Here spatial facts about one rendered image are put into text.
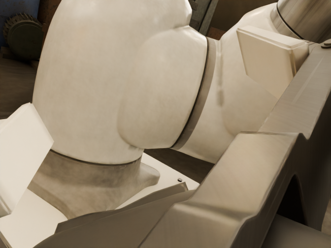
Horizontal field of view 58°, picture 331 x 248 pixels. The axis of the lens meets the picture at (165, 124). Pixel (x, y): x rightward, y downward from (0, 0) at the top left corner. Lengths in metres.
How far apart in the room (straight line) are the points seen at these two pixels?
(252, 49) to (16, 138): 0.13
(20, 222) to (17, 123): 0.19
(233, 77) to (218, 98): 0.03
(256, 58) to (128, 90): 0.18
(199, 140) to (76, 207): 0.16
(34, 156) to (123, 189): 0.23
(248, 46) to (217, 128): 0.18
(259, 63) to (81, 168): 0.25
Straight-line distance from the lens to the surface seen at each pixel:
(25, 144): 0.17
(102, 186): 0.37
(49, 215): 0.36
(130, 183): 0.41
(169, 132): 0.34
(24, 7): 3.04
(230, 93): 0.32
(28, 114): 0.19
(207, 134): 0.34
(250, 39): 0.16
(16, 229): 0.34
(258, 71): 0.16
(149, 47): 0.31
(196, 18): 4.96
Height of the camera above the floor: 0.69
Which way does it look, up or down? 19 degrees down
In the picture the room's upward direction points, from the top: 18 degrees clockwise
